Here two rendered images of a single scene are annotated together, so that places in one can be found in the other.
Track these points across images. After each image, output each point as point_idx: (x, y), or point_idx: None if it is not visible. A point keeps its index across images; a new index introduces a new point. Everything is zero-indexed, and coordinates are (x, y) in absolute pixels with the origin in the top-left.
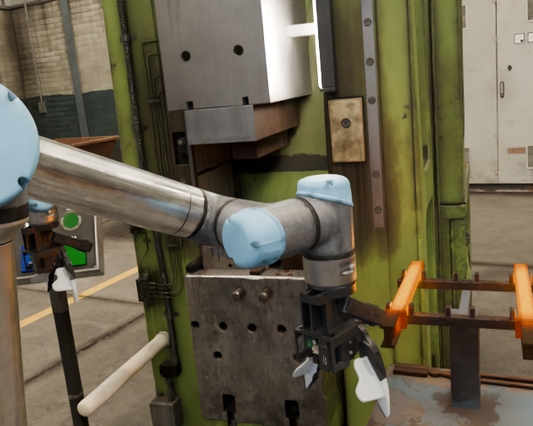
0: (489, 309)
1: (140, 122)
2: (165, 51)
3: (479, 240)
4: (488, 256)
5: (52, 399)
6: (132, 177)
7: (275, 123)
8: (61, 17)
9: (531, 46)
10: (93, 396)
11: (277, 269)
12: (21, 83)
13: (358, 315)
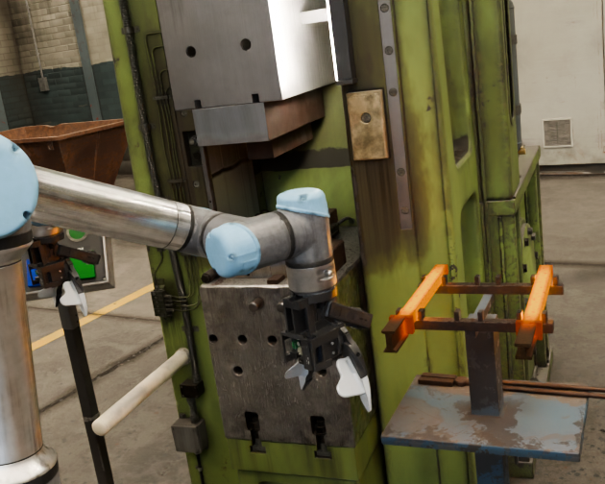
0: (575, 318)
1: (147, 122)
2: (169, 47)
3: (575, 235)
4: (584, 254)
5: (69, 429)
6: (122, 199)
7: (292, 119)
8: None
9: None
10: (108, 415)
11: None
12: (16, 55)
13: (341, 319)
